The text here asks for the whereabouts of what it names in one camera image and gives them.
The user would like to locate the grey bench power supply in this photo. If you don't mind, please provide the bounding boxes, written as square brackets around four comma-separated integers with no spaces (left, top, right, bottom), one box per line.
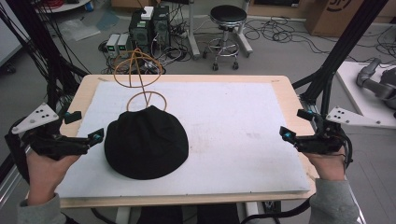
[106,33,121,59]
[117,33,131,58]

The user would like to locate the black metal frame strut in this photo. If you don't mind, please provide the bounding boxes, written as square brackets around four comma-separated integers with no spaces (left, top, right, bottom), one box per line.
[291,0,390,117]
[0,0,89,110]

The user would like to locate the person's left hand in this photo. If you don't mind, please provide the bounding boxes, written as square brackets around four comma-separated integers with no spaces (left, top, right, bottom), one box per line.
[25,150,82,206]

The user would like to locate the black round stool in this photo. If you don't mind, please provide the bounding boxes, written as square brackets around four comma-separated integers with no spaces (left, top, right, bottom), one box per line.
[202,4,254,72]

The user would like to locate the tan wire hat stand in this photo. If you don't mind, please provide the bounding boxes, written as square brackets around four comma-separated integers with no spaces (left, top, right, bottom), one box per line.
[113,48,168,114]

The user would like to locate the black hat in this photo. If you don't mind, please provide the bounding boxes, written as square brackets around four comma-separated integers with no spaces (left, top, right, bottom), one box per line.
[104,105,191,181]

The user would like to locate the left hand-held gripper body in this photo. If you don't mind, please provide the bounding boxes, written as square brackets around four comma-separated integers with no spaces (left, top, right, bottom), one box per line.
[8,102,92,161]

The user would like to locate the white foam board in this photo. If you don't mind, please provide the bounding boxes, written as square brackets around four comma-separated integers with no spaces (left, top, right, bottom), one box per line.
[55,81,312,200]

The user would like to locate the black computer tower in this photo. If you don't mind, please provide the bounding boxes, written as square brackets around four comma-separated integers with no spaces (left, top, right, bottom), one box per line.
[151,5,172,49]
[128,11,154,54]

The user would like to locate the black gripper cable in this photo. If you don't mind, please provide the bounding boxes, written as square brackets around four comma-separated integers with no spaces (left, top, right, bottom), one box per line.
[240,133,355,224]

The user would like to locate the grey metal table leg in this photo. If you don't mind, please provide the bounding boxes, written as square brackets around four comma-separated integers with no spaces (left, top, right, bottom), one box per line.
[234,0,254,58]
[186,0,202,61]

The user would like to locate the black floor cables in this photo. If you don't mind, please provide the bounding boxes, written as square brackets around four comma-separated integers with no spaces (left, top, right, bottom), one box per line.
[244,16,396,67]

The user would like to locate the brown cardboard box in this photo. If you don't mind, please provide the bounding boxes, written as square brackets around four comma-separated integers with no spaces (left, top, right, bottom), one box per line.
[304,0,396,39]

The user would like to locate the person's right hand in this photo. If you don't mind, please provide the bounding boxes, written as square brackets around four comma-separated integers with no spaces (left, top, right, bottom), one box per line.
[303,146,347,182]

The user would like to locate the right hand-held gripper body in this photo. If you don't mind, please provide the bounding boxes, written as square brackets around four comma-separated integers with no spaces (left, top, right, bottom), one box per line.
[293,105,383,156]

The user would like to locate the white box device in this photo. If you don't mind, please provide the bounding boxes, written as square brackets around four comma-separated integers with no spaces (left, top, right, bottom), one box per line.
[140,6,155,21]

